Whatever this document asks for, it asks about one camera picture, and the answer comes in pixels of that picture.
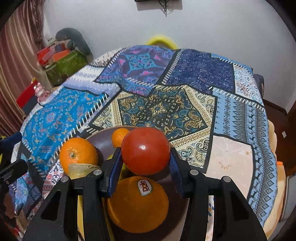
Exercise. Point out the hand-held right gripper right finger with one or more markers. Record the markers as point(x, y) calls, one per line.
point(177, 176)

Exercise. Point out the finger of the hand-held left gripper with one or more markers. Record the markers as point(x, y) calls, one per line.
point(11, 140)
point(13, 168)

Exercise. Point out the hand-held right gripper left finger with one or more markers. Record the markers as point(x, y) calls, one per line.
point(113, 176)

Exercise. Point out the dark purple round plate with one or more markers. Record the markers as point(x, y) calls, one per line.
point(103, 142)

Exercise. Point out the large orange with sticker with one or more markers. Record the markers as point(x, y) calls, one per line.
point(129, 208)

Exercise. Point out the small tangerine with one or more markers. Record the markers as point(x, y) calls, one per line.
point(118, 138)

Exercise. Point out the red tomato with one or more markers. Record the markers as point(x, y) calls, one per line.
point(143, 150)

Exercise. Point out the large plain orange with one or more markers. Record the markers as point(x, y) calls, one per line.
point(78, 153)

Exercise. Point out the red box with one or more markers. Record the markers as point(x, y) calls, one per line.
point(26, 97)

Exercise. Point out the pink plush toy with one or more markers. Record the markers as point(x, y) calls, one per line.
point(41, 92)

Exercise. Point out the blue patchwork blanket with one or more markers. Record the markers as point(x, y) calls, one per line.
point(161, 109)

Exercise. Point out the brown striped curtain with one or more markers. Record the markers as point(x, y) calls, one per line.
point(18, 58)

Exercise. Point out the green storage bag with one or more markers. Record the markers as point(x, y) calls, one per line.
point(67, 67)

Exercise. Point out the red bag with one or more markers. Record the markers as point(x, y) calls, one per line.
point(45, 54)

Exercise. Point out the orange box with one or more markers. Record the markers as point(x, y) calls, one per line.
point(60, 55)

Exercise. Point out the peach fleece blanket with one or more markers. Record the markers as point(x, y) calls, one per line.
point(281, 185)

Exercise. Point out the grey U-shaped pillow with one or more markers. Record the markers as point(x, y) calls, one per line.
point(74, 34)

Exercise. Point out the dark blue-grey cushion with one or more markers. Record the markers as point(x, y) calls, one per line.
point(259, 84)

